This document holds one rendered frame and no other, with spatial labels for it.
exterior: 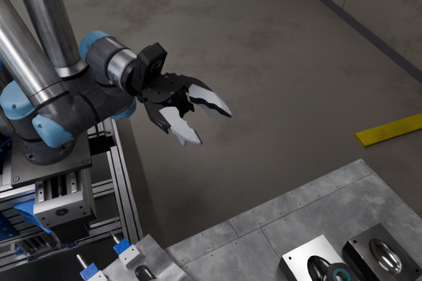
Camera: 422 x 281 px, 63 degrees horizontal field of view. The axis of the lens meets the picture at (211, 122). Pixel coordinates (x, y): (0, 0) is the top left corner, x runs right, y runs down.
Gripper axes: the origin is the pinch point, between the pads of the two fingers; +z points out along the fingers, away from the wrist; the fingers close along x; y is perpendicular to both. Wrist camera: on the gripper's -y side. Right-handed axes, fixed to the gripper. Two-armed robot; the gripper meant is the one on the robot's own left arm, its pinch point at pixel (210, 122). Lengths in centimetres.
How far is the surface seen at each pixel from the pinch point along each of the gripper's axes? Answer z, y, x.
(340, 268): 27, 58, -15
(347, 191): 15, 72, -45
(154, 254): -14, 58, 17
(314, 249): 19, 61, -16
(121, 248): -22, 56, 23
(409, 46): -24, 162, -246
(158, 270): -10, 58, 19
